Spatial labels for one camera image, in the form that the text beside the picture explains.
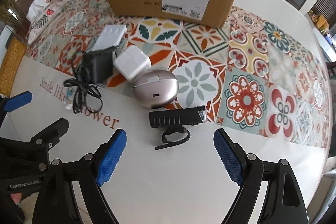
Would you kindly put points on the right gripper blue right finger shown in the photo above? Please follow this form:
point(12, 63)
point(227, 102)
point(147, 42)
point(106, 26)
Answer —
point(246, 170)

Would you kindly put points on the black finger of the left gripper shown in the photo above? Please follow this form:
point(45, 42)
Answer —
point(39, 145)

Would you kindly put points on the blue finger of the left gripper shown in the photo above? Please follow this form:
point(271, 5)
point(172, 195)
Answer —
point(10, 104)

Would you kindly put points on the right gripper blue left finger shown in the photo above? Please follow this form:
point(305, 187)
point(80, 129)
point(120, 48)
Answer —
point(95, 169)

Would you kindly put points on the black bike light with strap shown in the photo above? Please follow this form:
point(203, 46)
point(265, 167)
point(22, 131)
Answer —
point(174, 121)

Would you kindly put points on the white square power adapter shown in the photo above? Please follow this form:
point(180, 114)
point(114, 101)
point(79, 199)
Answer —
point(132, 62)

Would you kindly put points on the white charger block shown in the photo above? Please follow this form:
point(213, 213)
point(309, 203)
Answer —
point(110, 36)

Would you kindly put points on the white patterned tissue pack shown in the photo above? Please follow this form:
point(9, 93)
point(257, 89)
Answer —
point(40, 15)

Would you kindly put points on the patterned tile tablecloth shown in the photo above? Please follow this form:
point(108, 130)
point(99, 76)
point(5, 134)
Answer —
point(250, 74)

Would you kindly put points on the pink metallic earbud case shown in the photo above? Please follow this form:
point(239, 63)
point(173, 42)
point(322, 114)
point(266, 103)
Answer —
point(155, 89)

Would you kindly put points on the black power adapter with cable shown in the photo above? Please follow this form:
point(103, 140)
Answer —
point(90, 69)

